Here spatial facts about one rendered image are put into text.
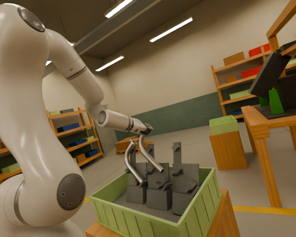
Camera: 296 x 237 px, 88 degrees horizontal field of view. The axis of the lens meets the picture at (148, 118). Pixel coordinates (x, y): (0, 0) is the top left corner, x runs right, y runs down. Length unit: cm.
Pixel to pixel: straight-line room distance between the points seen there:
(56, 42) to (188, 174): 78
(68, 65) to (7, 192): 40
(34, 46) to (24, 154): 24
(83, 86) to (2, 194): 38
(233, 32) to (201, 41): 107
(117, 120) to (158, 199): 47
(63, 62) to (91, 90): 13
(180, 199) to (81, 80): 67
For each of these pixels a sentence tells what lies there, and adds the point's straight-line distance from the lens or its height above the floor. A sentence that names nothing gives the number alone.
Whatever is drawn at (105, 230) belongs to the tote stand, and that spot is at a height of 79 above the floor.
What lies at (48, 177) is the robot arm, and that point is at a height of 129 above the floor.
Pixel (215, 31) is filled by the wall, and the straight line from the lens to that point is 697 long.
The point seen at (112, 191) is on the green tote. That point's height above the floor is 90.
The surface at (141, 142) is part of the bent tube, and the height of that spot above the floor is 118.
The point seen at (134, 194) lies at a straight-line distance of 103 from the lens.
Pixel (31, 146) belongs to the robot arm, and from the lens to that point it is 41.
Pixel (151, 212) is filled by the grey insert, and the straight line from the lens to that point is 91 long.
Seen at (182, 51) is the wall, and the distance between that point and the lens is 706.
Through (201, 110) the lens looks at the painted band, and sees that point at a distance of 681.
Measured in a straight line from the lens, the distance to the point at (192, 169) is 84.
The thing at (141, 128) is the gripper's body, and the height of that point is 127.
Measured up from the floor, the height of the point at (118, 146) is 34.
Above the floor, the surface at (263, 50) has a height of 208.
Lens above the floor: 136
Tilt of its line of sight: 3 degrees down
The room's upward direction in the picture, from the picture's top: 16 degrees counter-clockwise
